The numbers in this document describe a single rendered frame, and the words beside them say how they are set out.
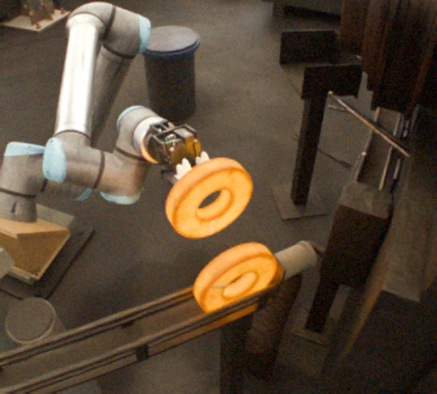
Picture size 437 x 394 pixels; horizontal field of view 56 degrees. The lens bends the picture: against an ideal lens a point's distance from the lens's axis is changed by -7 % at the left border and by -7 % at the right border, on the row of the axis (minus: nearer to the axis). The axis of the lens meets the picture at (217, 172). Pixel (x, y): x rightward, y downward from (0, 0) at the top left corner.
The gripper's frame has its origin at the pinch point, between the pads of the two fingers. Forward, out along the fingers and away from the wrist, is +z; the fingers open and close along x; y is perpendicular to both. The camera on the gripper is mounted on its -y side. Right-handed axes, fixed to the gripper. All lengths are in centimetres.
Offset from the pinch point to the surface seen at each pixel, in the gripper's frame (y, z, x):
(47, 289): -63, -78, -37
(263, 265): -13.4, 8.4, 4.0
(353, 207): -8.1, 11.3, 22.7
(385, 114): -15, -23, 71
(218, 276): -10.3, 8.8, -5.1
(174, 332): -18.1, 8.3, -14.7
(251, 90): -45, -151, 103
